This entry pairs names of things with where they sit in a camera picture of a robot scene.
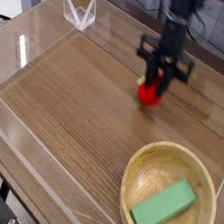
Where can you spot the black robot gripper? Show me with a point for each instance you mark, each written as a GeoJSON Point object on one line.
{"type": "Point", "coordinates": [149, 50]}

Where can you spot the red felt strawberry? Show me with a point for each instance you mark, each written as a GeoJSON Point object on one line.
{"type": "Point", "coordinates": [147, 96]}

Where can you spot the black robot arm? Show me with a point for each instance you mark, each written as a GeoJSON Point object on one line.
{"type": "Point", "coordinates": [175, 30]}

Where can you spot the wooden bowl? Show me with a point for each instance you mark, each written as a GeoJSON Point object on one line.
{"type": "Point", "coordinates": [165, 183]}

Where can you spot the green rectangular block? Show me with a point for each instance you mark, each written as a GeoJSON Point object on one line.
{"type": "Point", "coordinates": [164, 205]}

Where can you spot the clear acrylic enclosure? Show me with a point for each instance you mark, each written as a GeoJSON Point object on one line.
{"type": "Point", "coordinates": [70, 120]}

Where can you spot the black metal bracket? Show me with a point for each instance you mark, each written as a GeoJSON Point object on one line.
{"type": "Point", "coordinates": [7, 216]}

